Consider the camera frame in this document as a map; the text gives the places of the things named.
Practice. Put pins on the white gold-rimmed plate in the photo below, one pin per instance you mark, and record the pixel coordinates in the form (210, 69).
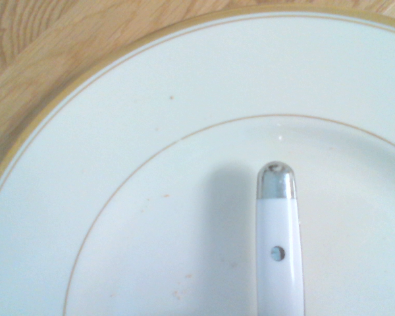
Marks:
(151, 98)

